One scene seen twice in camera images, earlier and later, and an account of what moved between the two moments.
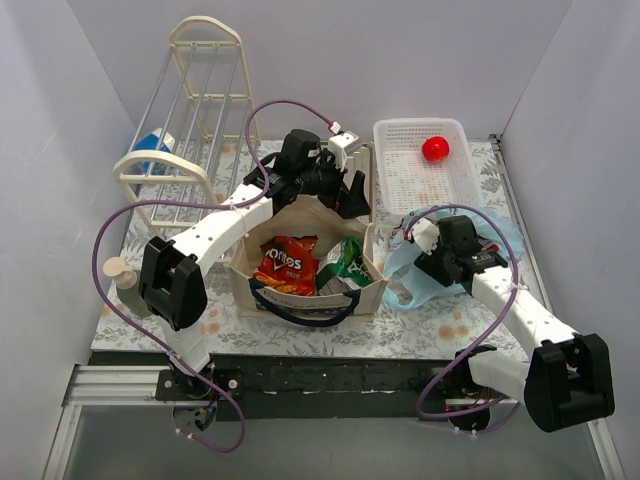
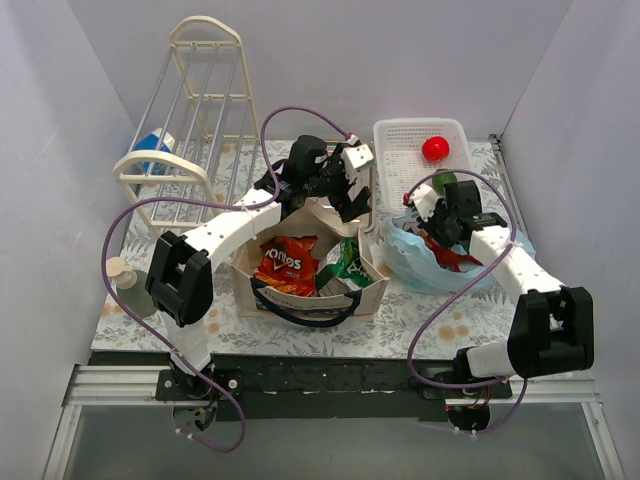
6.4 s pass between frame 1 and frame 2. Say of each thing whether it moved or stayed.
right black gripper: moved
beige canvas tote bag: stayed
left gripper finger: stayed
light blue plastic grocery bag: moved
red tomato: stayed
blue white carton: stayed
